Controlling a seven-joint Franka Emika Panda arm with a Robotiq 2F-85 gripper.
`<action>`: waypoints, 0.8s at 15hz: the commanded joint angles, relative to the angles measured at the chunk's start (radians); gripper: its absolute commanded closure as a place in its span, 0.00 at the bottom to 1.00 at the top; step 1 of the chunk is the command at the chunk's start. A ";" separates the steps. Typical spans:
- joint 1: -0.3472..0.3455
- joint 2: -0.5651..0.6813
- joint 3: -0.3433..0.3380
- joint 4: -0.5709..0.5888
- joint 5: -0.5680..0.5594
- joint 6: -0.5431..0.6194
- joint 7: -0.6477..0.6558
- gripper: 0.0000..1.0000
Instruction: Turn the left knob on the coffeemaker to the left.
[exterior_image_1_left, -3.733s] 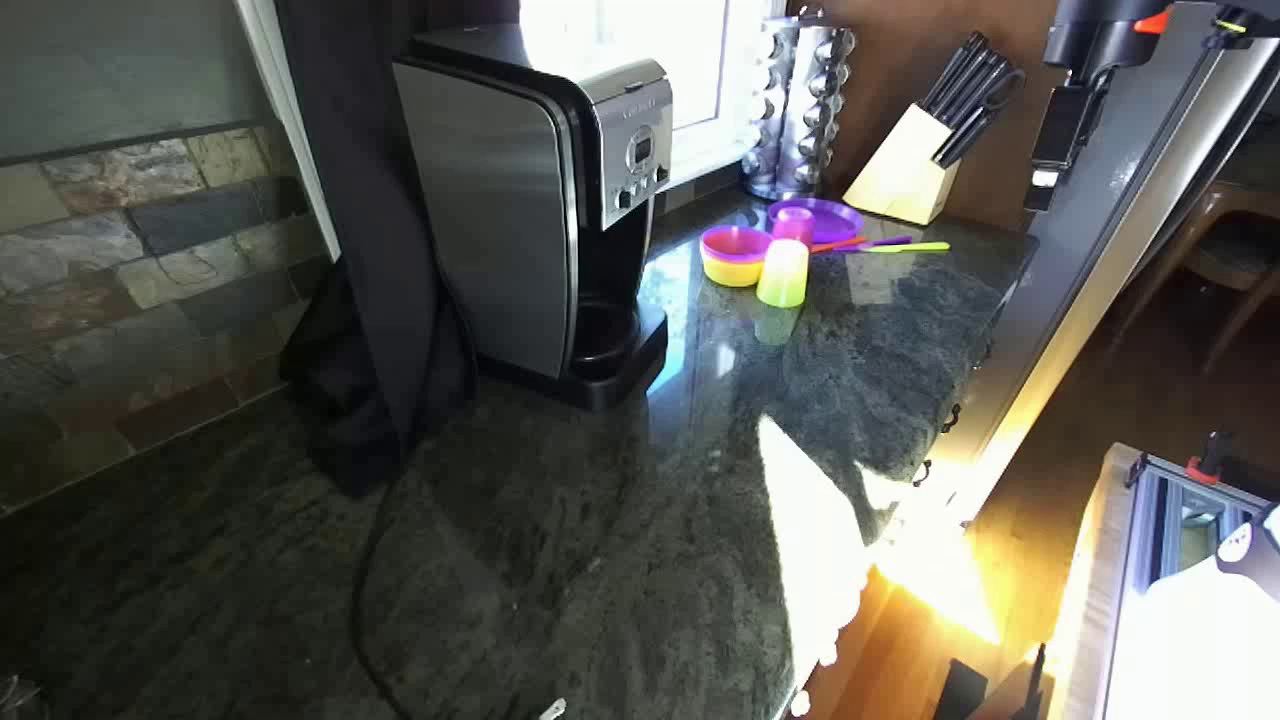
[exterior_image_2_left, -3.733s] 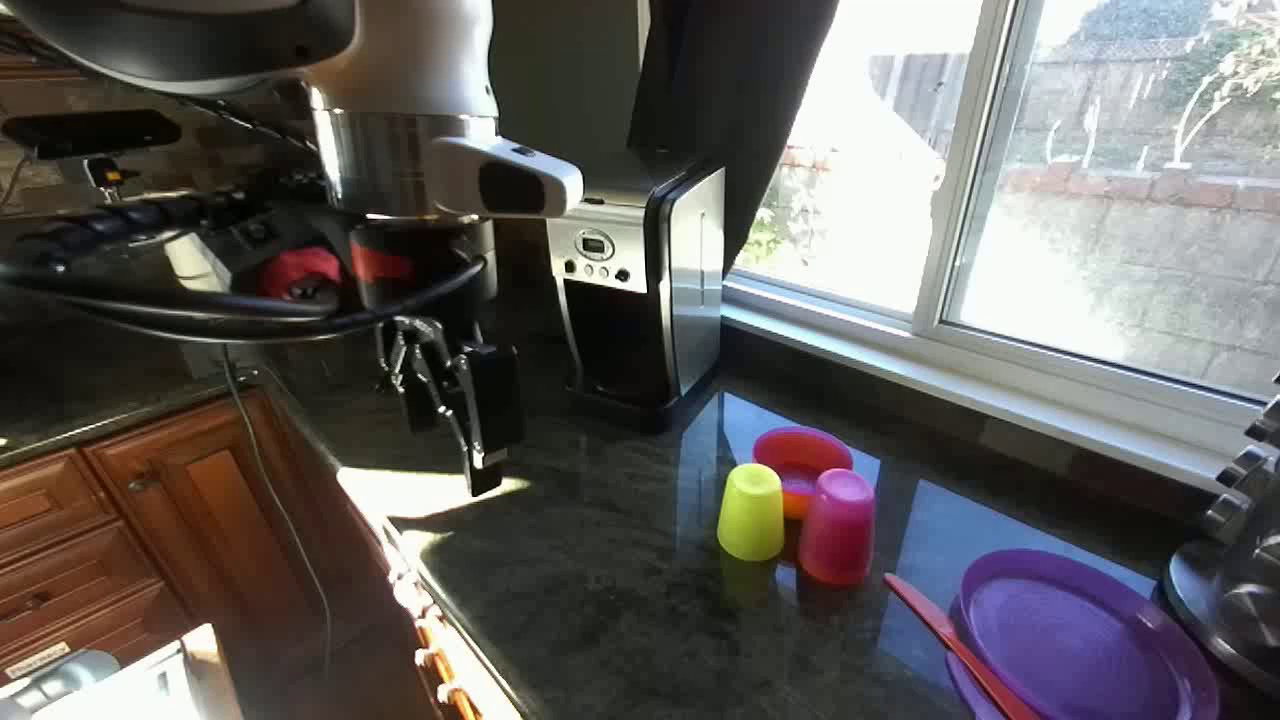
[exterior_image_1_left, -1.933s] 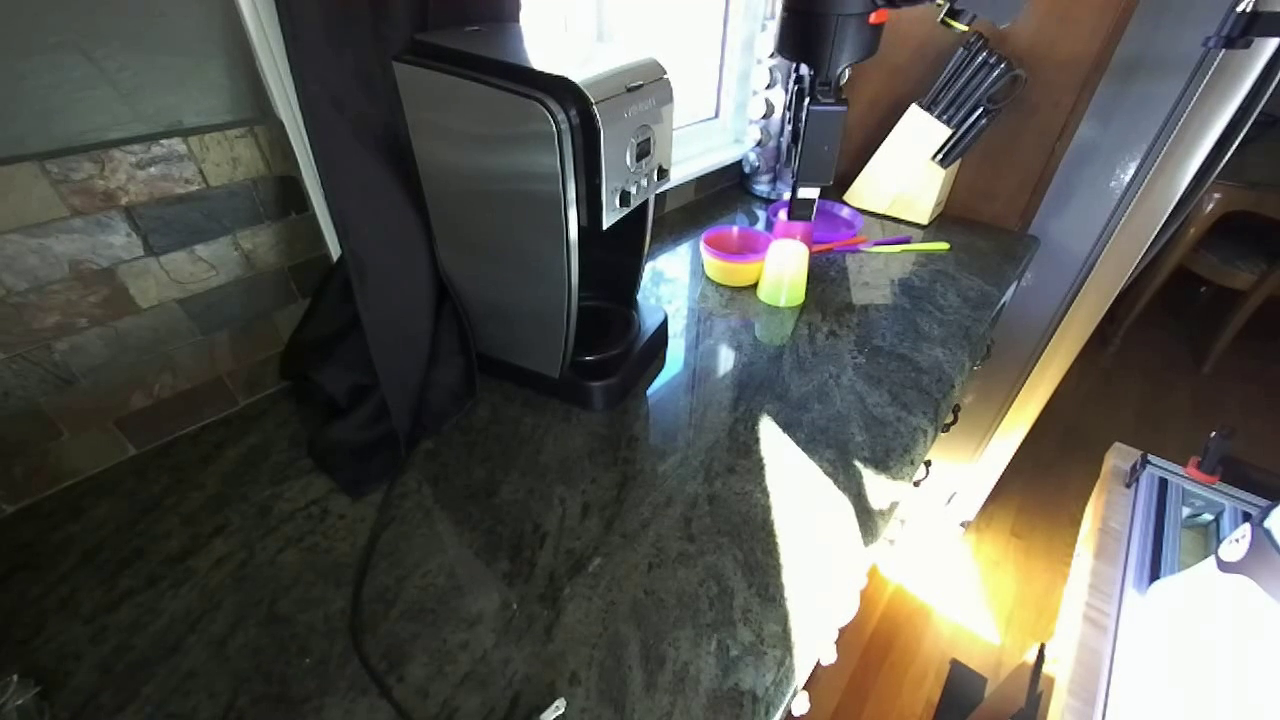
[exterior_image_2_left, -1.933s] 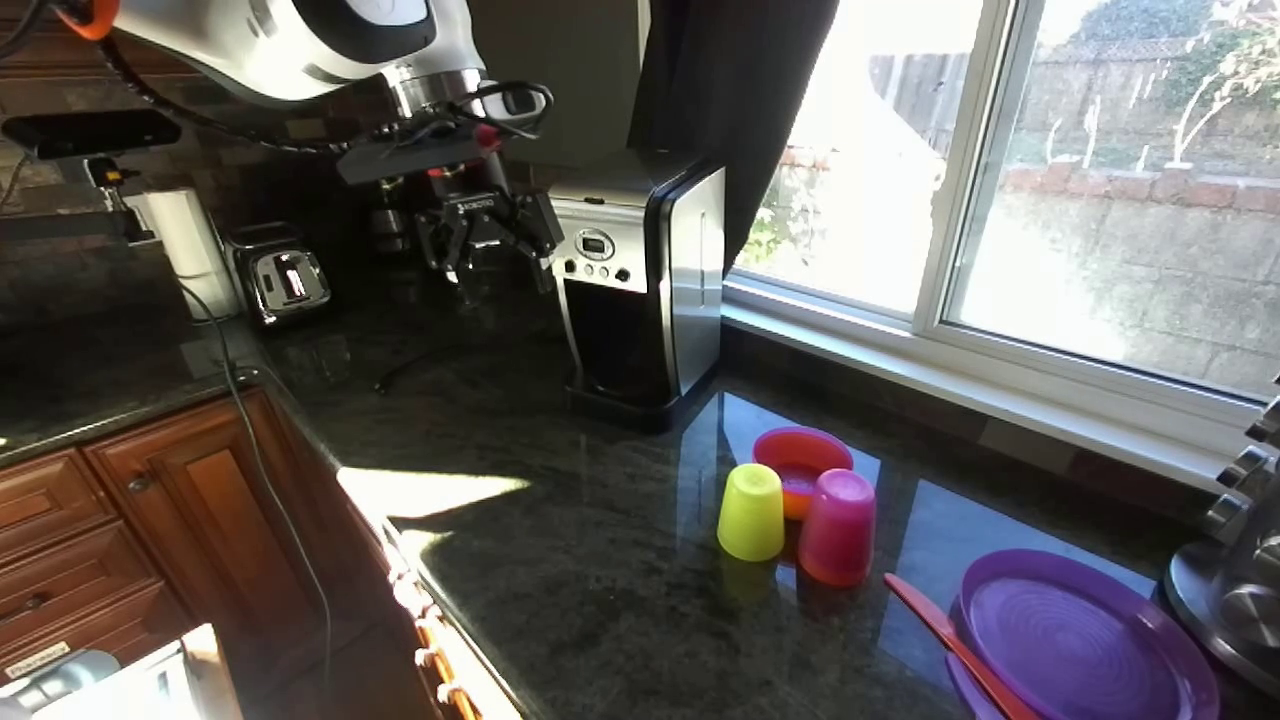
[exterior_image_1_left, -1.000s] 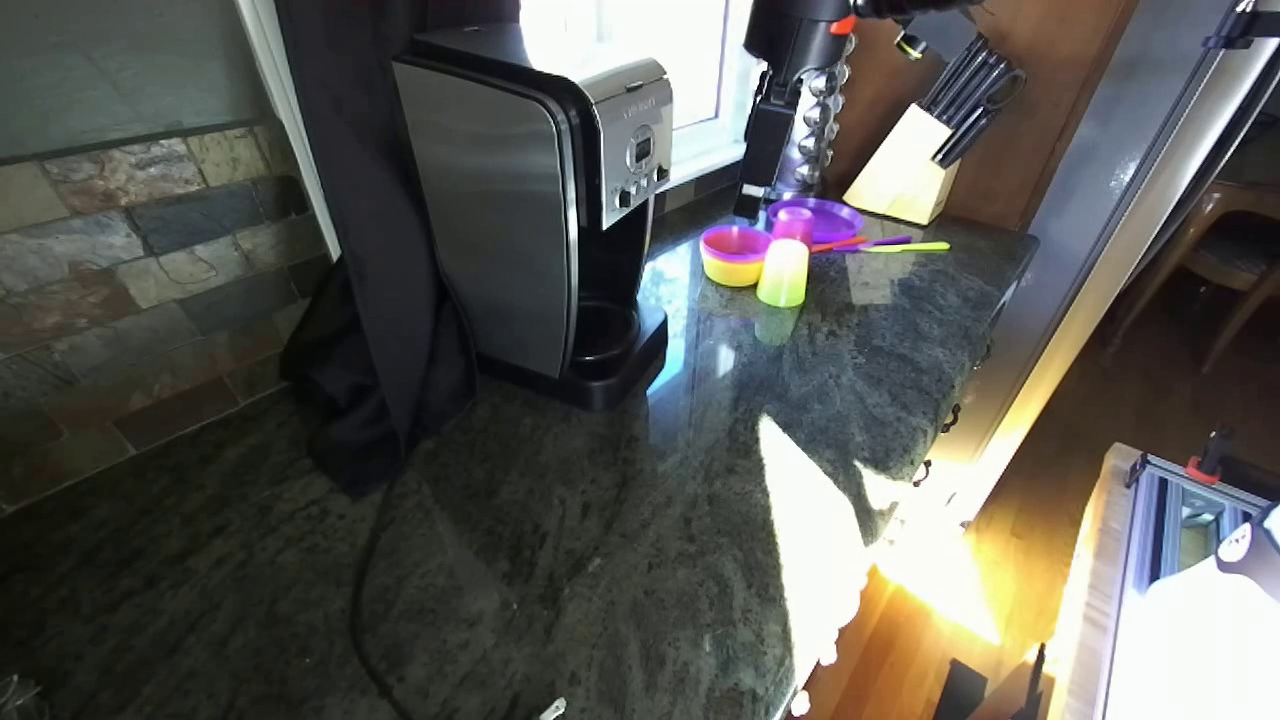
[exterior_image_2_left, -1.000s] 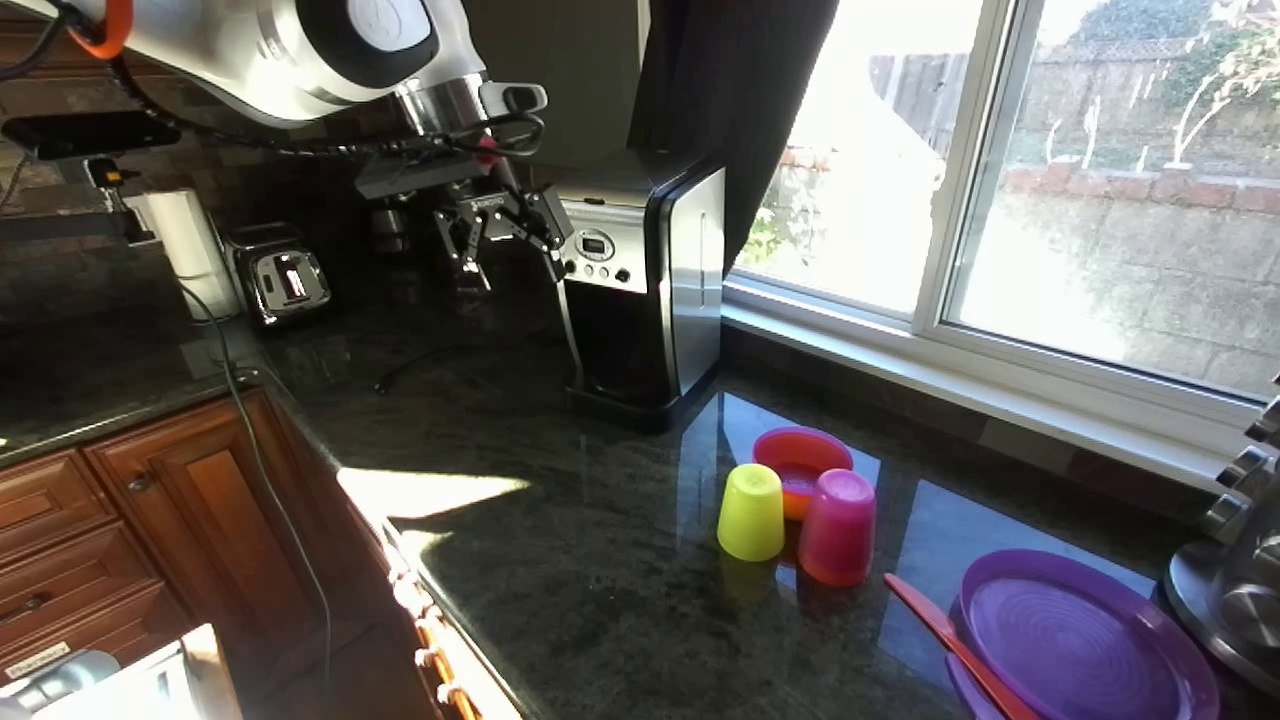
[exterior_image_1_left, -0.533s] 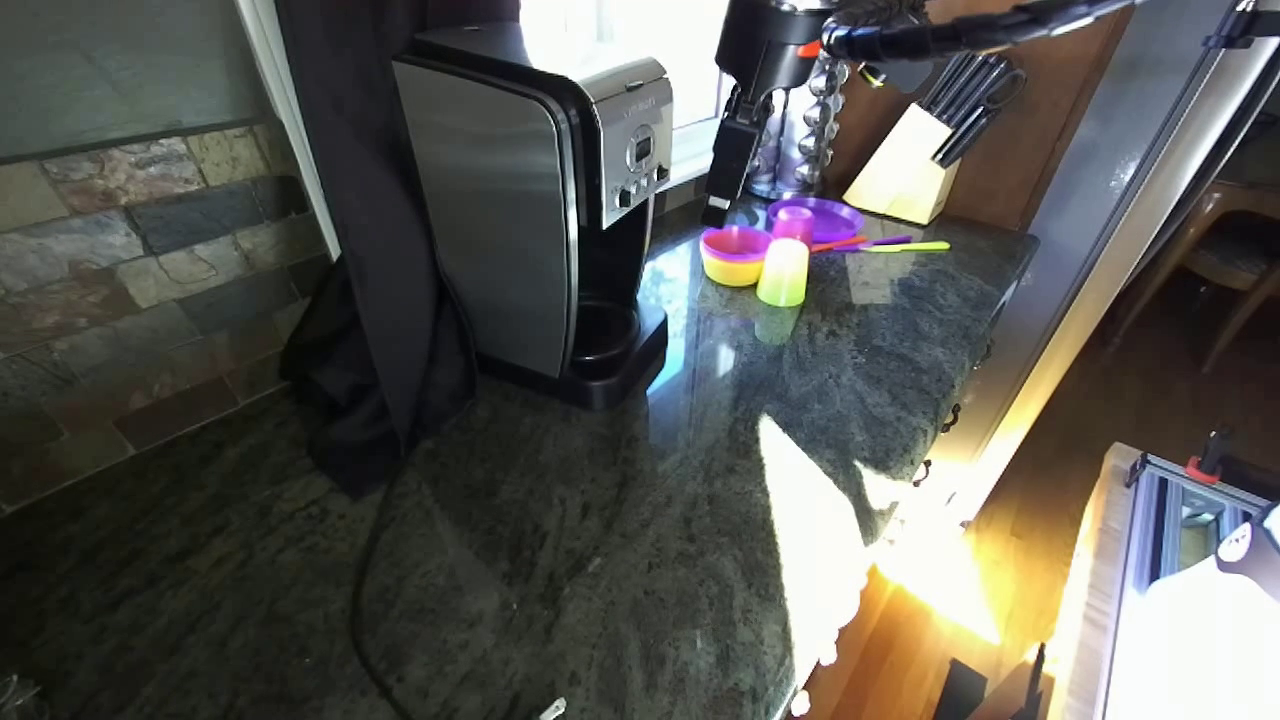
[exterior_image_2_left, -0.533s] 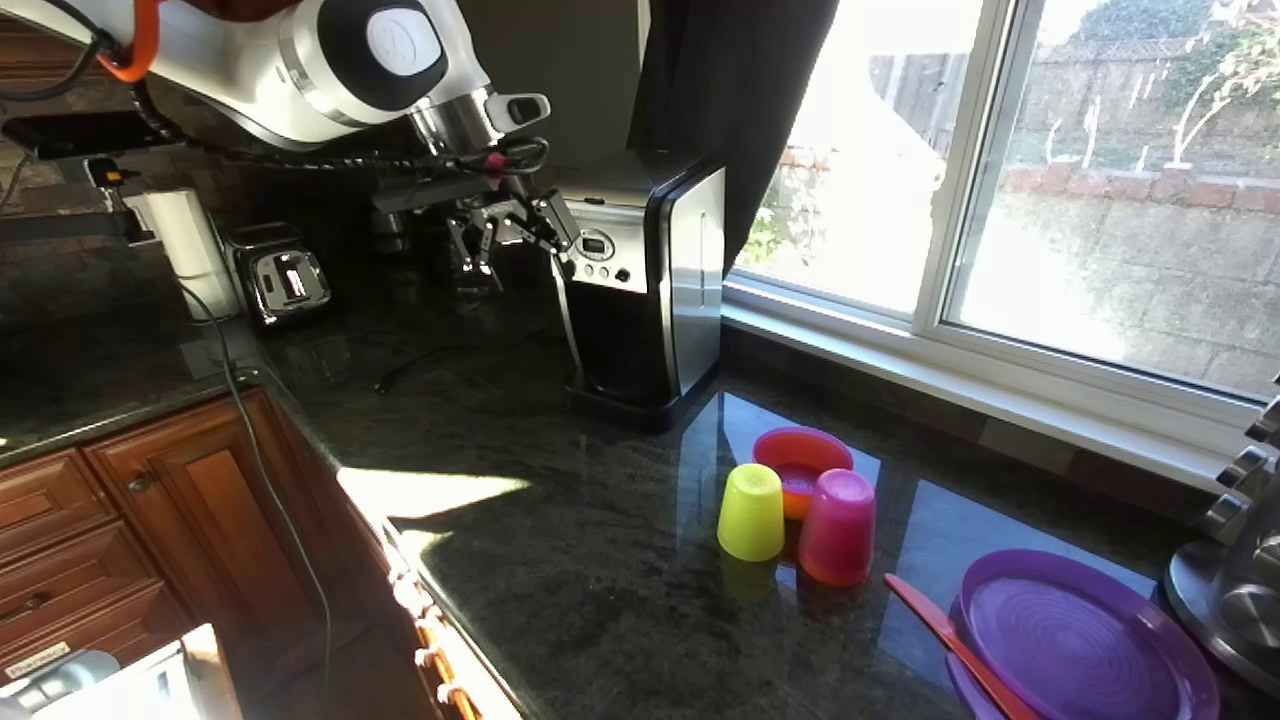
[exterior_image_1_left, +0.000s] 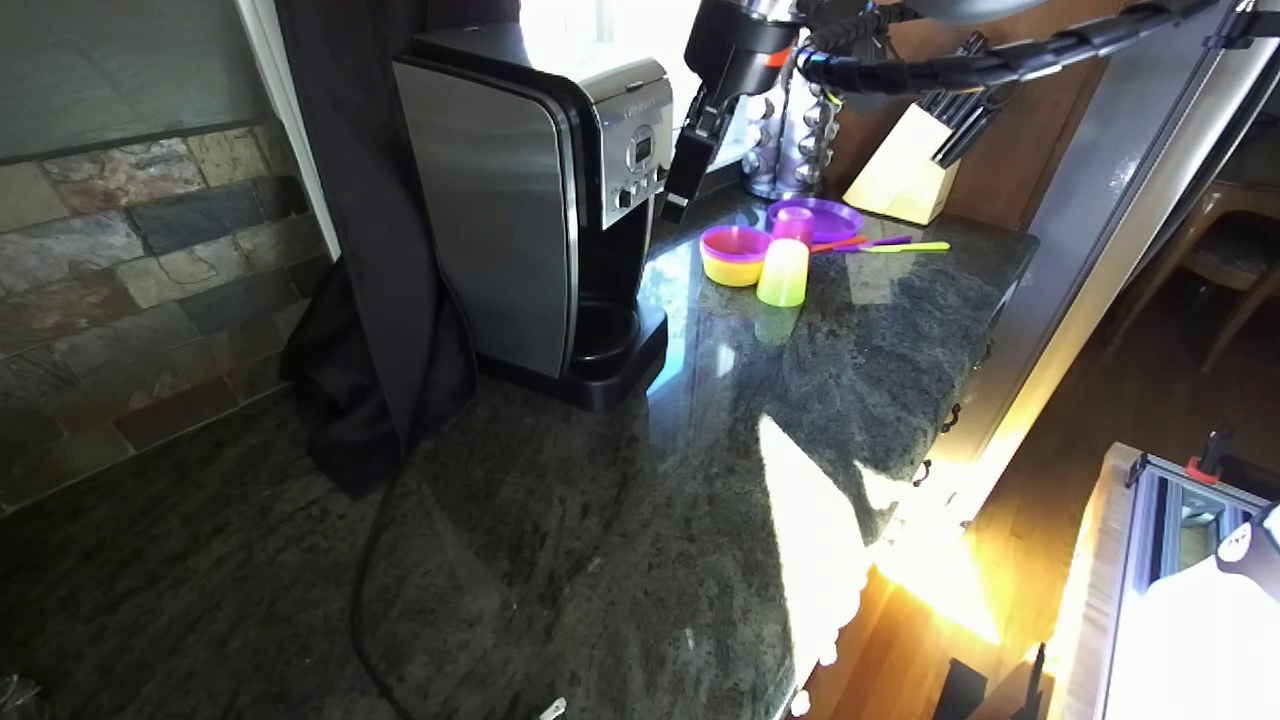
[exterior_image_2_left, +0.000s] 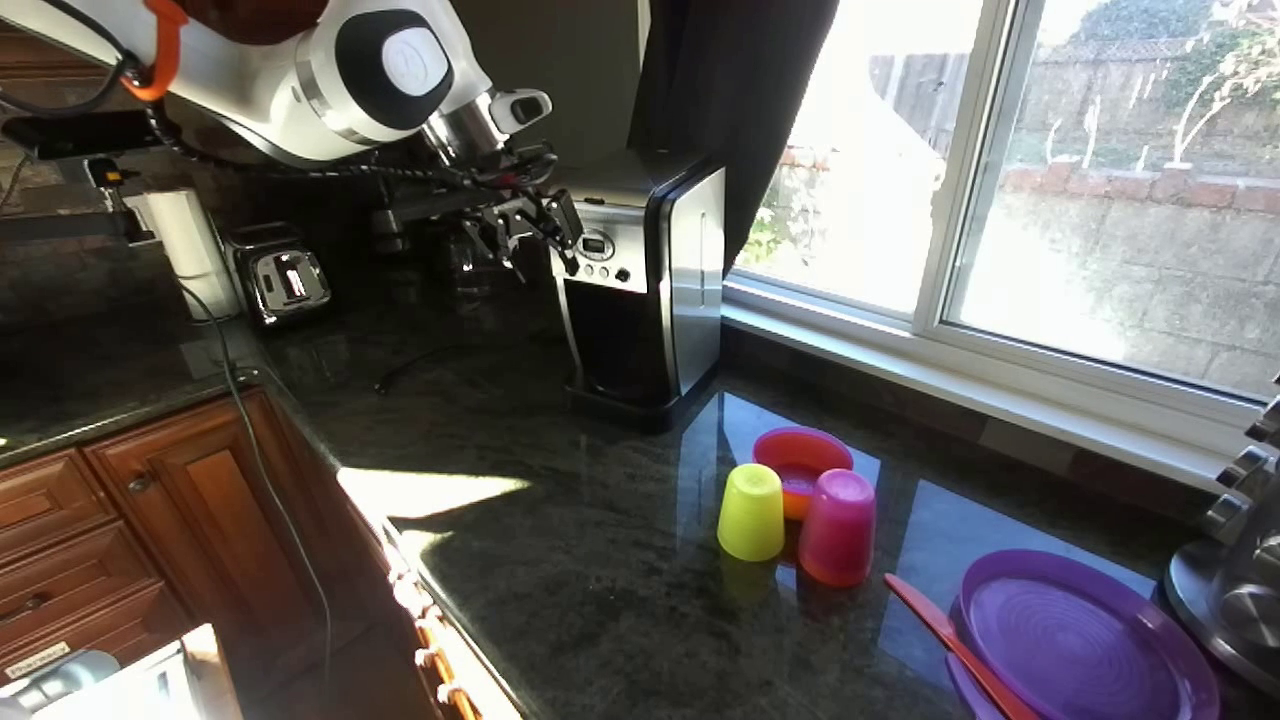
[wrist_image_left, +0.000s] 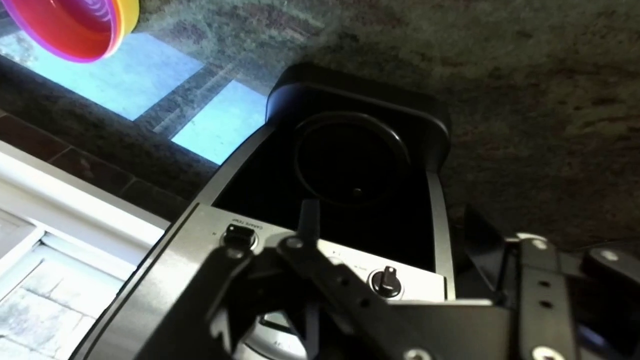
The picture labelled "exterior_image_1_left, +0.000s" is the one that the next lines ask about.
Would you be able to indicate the wooden knife block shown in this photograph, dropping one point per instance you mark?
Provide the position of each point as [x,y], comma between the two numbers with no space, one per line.
[903,174]

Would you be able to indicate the pink plastic spoon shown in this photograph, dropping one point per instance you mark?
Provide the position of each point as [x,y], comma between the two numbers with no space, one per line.
[866,244]

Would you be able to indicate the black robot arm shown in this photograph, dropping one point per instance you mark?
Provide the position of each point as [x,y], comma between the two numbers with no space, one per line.
[963,64]

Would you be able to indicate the chrome spice rack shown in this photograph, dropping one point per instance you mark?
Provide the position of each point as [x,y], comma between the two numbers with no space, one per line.
[786,132]

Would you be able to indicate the white cart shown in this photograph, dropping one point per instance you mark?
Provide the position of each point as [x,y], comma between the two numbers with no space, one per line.
[1172,652]

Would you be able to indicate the white framed window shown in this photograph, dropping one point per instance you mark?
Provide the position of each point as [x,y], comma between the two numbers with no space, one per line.
[625,33]

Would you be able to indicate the yellow green plastic cup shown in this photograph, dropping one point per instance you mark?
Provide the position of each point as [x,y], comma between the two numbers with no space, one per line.
[782,275]

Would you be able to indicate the purple plastic plate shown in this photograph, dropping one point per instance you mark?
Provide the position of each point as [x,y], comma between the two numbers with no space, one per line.
[822,220]

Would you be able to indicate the stainless steel black coffeemaker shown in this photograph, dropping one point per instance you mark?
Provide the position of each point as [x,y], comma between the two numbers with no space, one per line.
[493,200]

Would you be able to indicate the dark fabric curtain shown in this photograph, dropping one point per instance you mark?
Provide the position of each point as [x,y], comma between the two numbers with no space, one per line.
[372,264]

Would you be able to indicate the grey cabinet front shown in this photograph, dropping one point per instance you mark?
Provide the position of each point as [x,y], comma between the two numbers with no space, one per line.
[1135,225]

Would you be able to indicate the wooden chair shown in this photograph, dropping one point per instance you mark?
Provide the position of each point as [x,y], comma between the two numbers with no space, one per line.
[1224,254]

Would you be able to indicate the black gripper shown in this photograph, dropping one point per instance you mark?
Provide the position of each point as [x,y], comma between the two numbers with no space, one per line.
[743,40]

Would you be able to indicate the yellow green plastic spoon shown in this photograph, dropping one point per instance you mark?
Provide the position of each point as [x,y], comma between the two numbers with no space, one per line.
[912,248]

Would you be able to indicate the pink and yellow bowl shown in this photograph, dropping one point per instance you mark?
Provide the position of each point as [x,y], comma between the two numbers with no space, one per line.
[734,254]

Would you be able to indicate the black floor bracket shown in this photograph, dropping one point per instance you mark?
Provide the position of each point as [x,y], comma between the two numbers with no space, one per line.
[987,685]

